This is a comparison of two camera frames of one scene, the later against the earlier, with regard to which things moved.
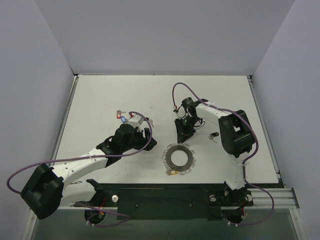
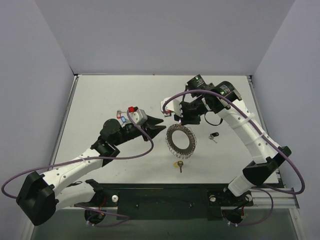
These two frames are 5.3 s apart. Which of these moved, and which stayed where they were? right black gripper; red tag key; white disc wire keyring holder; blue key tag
Moved: right black gripper; white disc wire keyring holder
Stayed: blue key tag; red tag key
